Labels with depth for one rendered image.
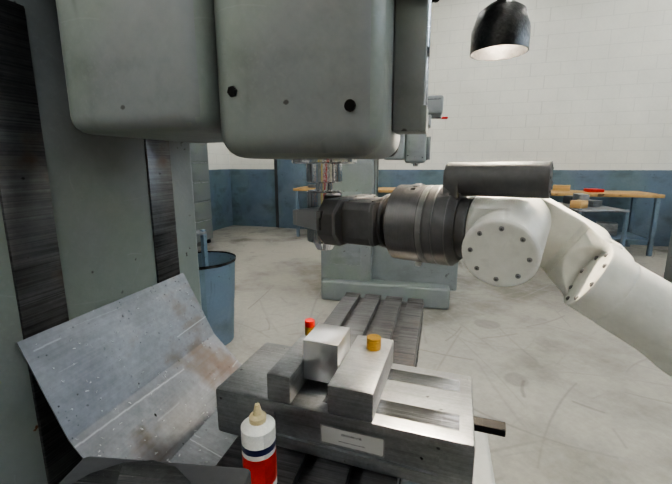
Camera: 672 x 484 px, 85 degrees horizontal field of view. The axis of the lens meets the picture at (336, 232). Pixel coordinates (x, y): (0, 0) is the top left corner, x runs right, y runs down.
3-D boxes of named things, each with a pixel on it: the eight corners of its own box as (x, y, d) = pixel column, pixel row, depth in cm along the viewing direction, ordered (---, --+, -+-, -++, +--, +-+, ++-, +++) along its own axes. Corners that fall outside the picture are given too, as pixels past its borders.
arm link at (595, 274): (478, 219, 44) (588, 287, 40) (457, 247, 37) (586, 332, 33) (510, 174, 40) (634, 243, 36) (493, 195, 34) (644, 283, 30)
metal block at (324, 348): (350, 363, 57) (350, 327, 56) (337, 385, 51) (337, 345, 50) (318, 358, 58) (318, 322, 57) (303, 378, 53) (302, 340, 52)
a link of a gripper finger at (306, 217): (295, 204, 49) (334, 207, 46) (296, 228, 50) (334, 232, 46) (288, 205, 48) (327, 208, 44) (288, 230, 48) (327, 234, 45)
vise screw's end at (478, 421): (503, 431, 49) (504, 418, 48) (505, 440, 47) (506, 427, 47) (471, 424, 50) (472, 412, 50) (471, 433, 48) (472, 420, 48)
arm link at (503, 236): (445, 245, 46) (549, 256, 40) (413, 283, 38) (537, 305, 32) (443, 155, 43) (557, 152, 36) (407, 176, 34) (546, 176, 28)
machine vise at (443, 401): (468, 416, 57) (473, 351, 55) (471, 499, 43) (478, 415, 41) (267, 376, 68) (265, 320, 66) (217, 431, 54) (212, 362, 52)
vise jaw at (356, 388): (393, 362, 59) (394, 339, 59) (372, 423, 45) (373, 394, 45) (357, 356, 61) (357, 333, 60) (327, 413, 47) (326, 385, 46)
